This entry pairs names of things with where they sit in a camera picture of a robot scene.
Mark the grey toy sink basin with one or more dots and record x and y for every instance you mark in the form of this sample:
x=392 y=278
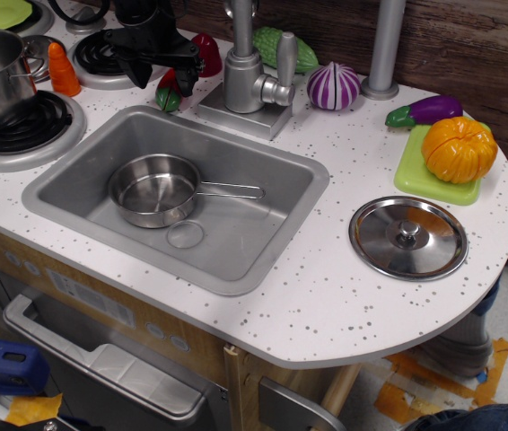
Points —
x=212 y=208

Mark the grey support pole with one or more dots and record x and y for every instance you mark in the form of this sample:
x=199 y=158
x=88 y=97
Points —
x=380 y=85

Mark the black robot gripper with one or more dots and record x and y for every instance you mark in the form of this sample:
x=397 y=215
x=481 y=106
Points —
x=138 y=49

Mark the front left stove burner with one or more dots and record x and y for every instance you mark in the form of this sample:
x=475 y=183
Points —
x=54 y=126

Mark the green plastic cutting board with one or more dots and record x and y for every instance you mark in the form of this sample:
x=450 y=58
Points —
x=413 y=177

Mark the silver toy faucet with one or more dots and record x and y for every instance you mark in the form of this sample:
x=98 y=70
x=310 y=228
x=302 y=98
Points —
x=250 y=100

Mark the rear right stove burner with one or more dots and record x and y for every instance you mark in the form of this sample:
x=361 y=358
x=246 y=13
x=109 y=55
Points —
x=95 y=64

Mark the orange toy carrot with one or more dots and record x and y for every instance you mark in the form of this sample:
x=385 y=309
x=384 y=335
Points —
x=61 y=72

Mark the orange toy pumpkin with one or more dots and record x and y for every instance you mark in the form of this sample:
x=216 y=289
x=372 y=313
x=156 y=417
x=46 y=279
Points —
x=459 y=150

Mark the grey dishwasher door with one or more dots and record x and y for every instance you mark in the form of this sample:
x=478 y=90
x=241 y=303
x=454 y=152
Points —
x=112 y=381

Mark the small steel saucepan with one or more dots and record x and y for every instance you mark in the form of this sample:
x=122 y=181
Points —
x=159 y=190

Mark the purple toy eggplant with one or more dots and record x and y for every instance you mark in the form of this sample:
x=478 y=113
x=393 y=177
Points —
x=425 y=112

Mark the green toy bitter gourd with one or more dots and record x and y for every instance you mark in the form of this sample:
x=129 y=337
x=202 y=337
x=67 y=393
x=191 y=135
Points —
x=265 y=40

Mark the grey shoe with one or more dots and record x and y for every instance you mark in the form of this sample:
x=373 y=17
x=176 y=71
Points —
x=464 y=349

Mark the blue clamp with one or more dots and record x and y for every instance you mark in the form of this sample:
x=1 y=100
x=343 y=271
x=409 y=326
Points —
x=23 y=369

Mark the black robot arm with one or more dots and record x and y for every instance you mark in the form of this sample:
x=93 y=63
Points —
x=156 y=16

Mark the red green toy pepper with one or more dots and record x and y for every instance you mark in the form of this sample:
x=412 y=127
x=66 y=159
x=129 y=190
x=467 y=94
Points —
x=167 y=94

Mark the red toy pepper half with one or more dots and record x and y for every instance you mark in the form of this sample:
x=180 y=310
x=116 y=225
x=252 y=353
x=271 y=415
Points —
x=210 y=54

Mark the steel pot lid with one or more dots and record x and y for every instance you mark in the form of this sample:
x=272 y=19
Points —
x=408 y=238

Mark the purple white toy onion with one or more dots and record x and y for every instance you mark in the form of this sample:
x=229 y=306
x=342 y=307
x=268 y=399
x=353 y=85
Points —
x=333 y=87

